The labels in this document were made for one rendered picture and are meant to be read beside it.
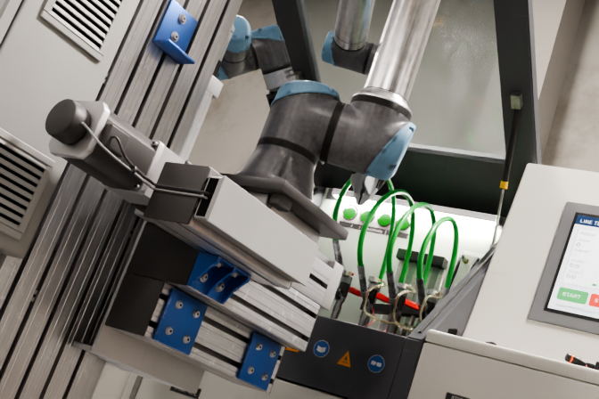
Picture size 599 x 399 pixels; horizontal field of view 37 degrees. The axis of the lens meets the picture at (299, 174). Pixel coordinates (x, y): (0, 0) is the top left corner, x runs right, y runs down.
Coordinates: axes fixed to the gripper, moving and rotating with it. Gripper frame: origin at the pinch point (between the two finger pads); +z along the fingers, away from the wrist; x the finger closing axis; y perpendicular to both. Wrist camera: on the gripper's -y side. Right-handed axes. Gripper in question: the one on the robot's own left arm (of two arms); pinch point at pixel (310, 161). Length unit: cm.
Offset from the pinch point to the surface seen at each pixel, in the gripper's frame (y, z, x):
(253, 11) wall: -355, -56, -259
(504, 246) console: -19, 34, 36
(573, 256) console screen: -19, 38, 53
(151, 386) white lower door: 44, 38, -33
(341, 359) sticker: 32, 39, 15
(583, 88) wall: -295, 41, -21
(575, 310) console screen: -7, 47, 54
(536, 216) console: -27, 30, 43
